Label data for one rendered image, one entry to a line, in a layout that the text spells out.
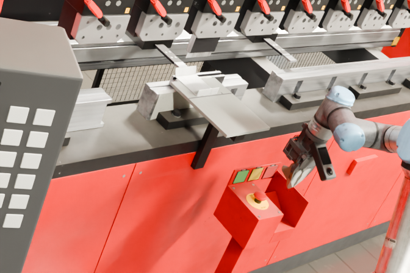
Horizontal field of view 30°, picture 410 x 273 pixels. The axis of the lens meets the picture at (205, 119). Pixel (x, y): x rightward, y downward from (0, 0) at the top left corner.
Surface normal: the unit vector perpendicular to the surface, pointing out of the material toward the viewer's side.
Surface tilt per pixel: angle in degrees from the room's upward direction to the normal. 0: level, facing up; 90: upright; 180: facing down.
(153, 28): 90
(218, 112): 0
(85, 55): 90
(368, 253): 0
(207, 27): 90
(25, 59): 0
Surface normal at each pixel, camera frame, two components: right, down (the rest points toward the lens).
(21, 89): 0.33, 0.59
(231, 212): -0.75, 0.07
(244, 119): 0.34, -0.81
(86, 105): 0.61, 0.58
